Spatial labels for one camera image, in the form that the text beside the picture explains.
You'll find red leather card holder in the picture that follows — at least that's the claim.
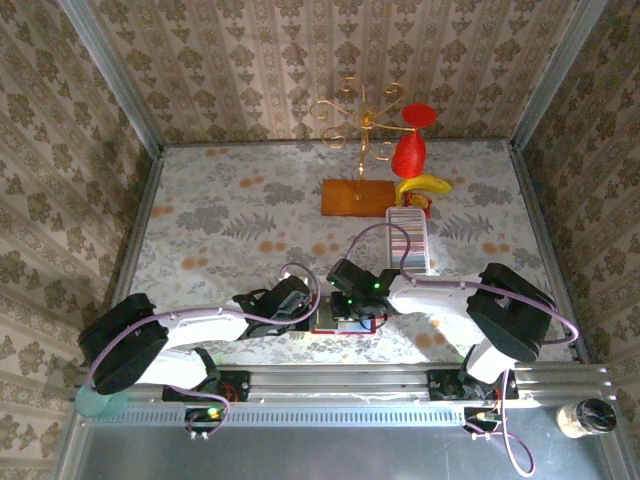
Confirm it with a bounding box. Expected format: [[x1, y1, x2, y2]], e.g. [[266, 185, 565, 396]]
[[308, 293, 380, 336]]

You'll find clear plastic card box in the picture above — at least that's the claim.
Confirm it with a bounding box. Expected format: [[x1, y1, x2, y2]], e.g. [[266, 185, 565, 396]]
[[385, 207, 432, 276]]

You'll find floral patterned table cover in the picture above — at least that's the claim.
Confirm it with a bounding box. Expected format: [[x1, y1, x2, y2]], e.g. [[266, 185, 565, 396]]
[[119, 139, 556, 366]]

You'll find red yellow small packet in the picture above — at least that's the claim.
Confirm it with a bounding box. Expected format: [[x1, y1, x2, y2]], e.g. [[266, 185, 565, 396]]
[[402, 193, 434, 219]]

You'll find yellow banana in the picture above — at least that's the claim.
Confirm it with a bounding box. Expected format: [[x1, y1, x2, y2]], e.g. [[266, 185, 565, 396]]
[[394, 173, 454, 206]]

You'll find black controller board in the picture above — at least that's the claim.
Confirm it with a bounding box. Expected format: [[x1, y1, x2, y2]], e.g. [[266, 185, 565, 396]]
[[462, 405, 505, 435], [183, 405, 225, 435]]

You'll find red plastic goblet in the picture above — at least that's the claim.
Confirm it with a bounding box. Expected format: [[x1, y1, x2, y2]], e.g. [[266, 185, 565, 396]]
[[391, 102, 437, 180]]

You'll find teal plastic cup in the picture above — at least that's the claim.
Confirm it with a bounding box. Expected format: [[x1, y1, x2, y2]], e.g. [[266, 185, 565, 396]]
[[74, 387, 129, 421]]

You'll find glass jar black lid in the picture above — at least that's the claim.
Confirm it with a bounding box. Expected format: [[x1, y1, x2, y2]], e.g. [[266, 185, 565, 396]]
[[557, 397, 617, 440]]

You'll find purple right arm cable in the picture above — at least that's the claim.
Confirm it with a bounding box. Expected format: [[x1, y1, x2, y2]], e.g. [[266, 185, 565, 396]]
[[346, 223, 581, 479]]

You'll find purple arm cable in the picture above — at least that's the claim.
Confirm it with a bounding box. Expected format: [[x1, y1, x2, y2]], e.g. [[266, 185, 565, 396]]
[[346, 223, 581, 479], [85, 262, 321, 442]]

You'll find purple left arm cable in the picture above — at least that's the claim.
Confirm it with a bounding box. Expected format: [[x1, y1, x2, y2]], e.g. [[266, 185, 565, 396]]
[[85, 262, 321, 442]]

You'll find aluminium extrusion rail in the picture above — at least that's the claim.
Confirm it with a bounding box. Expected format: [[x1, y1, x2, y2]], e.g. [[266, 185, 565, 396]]
[[74, 363, 615, 407]]

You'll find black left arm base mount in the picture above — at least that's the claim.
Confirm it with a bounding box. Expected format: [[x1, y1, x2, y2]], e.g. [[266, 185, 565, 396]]
[[162, 369, 251, 404]]

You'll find gold wire stand wooden base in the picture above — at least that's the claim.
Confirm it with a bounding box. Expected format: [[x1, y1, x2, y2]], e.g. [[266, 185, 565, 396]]
[[309, 77, 407, 219]]

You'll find grey slotted cable duct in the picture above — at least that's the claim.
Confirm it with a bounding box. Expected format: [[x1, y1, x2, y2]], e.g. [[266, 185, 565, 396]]
[[82, 402, 469, 427]]

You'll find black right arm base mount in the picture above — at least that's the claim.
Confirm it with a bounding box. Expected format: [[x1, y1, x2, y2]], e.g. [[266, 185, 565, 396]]
[[427, 368, 519, 401]]

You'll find aluminium table side rail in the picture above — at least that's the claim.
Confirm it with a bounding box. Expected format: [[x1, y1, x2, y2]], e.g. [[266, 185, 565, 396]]
[[112, 144, 165, 321], [508, 142, 589, 364]]

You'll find aluminium frame post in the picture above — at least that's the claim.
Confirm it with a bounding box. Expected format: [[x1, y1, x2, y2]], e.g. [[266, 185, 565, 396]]
[[508, 0, 609, 150], [57, 0, 165, 151]]

